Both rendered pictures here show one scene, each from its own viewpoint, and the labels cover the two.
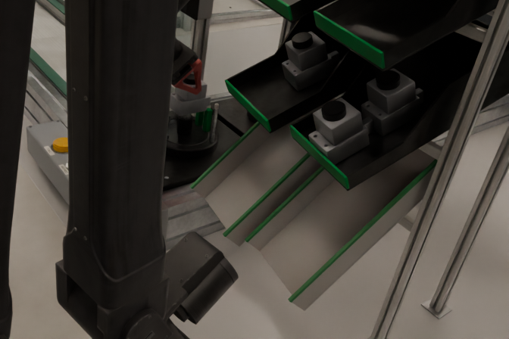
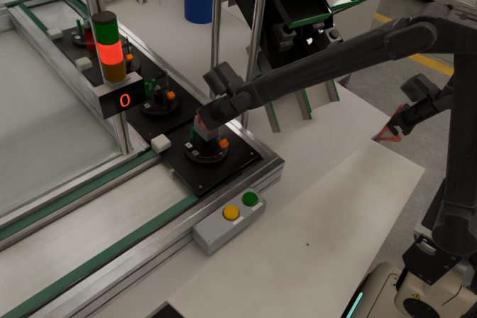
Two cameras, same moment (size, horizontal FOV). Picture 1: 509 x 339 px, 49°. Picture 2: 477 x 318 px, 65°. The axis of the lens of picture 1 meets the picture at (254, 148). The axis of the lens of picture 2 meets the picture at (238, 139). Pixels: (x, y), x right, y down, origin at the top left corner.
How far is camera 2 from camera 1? 1.32 m
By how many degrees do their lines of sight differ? 70
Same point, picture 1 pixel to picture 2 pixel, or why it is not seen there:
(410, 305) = not seen: hidden behind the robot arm
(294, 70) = (289, 42)
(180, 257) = (426, 82)
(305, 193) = not seen: hidden behind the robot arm
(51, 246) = (283, 223)
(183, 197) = (262, 147)
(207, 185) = (275, 125)
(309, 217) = not seen: hidden behind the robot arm
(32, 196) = (240, 248)
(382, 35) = not seen: outside the picture
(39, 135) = (219, 232)
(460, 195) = (184, 54)
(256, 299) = (289, 135)
